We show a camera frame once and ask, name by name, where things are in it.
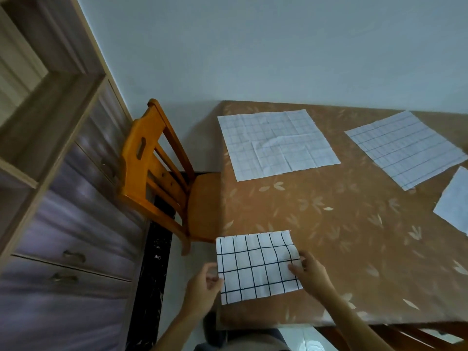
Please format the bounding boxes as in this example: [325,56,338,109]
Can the person's right hand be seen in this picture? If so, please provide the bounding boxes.
[288,251,337,302]

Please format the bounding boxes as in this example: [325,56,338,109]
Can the person's left hand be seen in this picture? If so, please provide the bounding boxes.
[181,262,224,320]

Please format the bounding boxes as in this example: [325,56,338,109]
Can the grid cloth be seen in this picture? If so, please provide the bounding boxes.
[215,230,304,306]
[433,166,468,236]
[344,110,468,191]
[217,109,341,182]

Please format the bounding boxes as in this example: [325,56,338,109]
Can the person's right forearm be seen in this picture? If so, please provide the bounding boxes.
[316,288,394,351]

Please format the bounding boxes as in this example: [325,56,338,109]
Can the blue grey trousers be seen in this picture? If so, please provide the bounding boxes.
[194,312,293,351]

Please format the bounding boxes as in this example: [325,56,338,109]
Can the brown floral table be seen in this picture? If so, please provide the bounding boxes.
[215,100,468,330]

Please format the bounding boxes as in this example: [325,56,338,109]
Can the light grey printed shirt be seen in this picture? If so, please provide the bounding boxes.
[226,333,290,351]

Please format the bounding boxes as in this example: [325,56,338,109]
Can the orange wooden chair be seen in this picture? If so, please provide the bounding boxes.
[316,321,468,351]
[118,98,222,256]

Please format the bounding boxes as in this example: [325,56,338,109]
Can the wooden shelf cabinet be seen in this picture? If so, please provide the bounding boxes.
[0,0,151,351]

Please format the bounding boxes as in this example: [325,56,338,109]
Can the brass cabinet handle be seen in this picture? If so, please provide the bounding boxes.
[50,273,79,285]
[62,250,87,264]

